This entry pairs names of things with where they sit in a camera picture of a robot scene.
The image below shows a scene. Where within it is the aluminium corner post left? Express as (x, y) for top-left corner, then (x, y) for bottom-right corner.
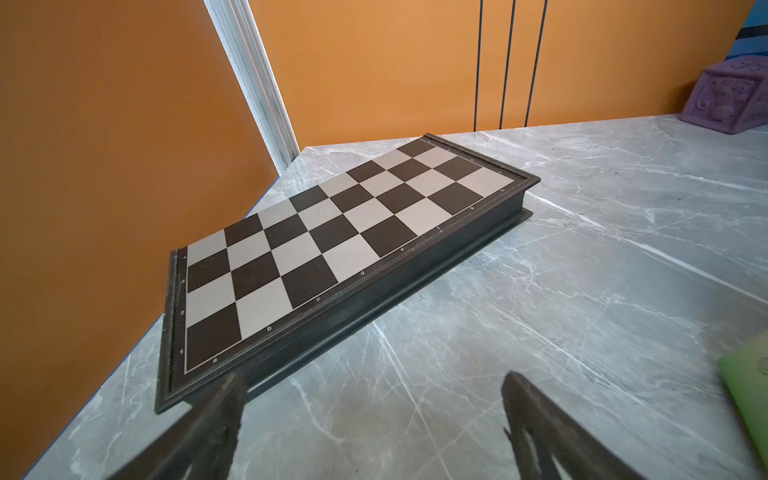
(204, 0), (300, 174)

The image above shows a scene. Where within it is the green white paper bag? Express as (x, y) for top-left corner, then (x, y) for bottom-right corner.
(718, 331), (767, 469)

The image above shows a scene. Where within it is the purple toy block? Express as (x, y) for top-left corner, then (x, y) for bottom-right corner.
(679, 55), (767, 135)

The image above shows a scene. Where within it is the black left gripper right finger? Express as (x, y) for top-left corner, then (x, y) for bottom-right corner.
(501, 371), (642, 479)

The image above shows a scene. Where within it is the black white chessboard box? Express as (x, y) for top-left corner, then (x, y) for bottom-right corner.
(155, 134), (539, 412)

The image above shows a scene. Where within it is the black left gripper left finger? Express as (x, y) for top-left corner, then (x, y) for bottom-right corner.
(111, 374), (246, 479)

